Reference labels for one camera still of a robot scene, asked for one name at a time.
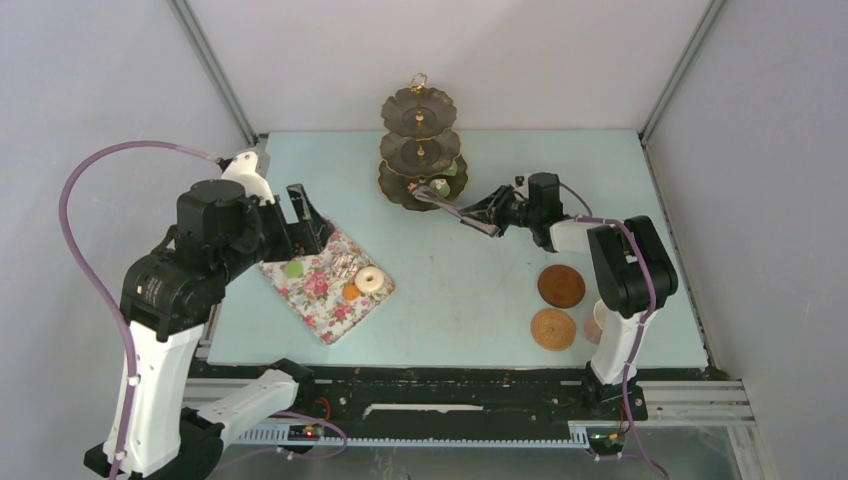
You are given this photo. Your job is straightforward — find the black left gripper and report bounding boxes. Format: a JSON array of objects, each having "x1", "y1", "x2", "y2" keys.
[{"x1": 219, "y1": 181, "x2": 335, "y2": 280}]

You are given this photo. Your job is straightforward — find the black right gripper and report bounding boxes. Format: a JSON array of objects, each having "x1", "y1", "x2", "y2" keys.
[{"x1": 459, "y1": 184, "x2": 539, "y2": 238}]

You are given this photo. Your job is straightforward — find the green striped cake slice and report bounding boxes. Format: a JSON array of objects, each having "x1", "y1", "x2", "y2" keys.
[{"x1": 441, "y1": 161, "x2": 458, "y2": 177}]

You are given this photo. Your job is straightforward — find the chocolate drizzled donut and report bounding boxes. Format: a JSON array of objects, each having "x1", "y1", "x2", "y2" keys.
[{"x1": 330, "y1": 252, "x2": 360, "y2": 279}]

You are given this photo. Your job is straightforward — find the stainless steel serving tongs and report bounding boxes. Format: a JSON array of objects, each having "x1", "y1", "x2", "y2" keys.
[{"x1": 410, "y1": 185, "x2": 503, "y2": 238}]

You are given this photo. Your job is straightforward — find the three tier dessert stand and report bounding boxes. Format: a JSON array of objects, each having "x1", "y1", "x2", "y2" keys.
[{"x1": 377, "y1": 72, "x2": 469, "y2": 212}]

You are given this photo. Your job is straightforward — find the white glazed donut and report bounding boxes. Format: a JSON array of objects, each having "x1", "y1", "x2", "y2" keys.
[{"x1": 354, "y1": 265, "x2": 386, "y2": 295}]

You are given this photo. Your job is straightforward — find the small orange pastry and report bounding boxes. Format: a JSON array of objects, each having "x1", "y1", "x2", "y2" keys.
[{"x1": 342, "y1": 283, "x2": 361, "y2": 302}]

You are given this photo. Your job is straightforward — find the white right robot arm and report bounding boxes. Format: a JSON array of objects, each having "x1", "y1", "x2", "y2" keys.
[{"x1": 456, "y1": 173, "x2": 679, "y2": 418}]

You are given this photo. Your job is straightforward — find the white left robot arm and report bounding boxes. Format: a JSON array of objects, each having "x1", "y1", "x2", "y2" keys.
[{"x1": 84, "y1": 150, "x2": 334, "y2": 479}]

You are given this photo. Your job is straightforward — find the green macaron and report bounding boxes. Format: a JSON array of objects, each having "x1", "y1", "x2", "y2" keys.
[{"x1": 283, "y1": 260, "x2": 304, "y2": 279}]

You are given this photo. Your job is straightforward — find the floral square tray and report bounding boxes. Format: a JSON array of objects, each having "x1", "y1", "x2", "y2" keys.
[{"x1": 259, "y1": 228, "x2": 396, "y2": 345}]

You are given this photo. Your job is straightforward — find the woven rattan coaster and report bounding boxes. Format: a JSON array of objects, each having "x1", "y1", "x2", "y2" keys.
[
  {"x1": 530, "y1": 308, "x2": 577, "y2": 351},
  {"x1": 537, "y1": 265, "x2": 586, "y2": 309}
]

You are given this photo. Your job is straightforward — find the pink mug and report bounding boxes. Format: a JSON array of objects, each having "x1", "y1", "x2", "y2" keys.
[{"x1": 583, "y1": 300, "x2": 608, "y2": 345}]

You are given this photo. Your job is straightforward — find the left aluminium frame post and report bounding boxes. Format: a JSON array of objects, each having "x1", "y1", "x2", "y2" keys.
[{"x1": 167, "y1": 0, "x2": 259, "y2": 146}]

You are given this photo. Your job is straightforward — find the aluminium frame post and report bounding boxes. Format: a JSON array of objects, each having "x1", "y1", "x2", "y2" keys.
[
  {"x1": 167, "y1": 0, "x2": 259, "y2": 146},
  {"x1": 639, "y1": 0, "x2": 728, "y2": 147}
]

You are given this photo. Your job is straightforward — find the right aluminium frame post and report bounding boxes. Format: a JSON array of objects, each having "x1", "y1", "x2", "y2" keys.
[{"x1": 639, "y1": 0, "x2": 728, "y2": 147}]

